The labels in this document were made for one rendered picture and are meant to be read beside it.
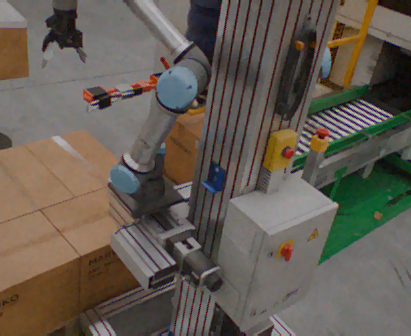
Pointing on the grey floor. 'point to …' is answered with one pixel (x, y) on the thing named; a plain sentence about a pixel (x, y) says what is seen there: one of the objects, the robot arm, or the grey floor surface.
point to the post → (314, 159)
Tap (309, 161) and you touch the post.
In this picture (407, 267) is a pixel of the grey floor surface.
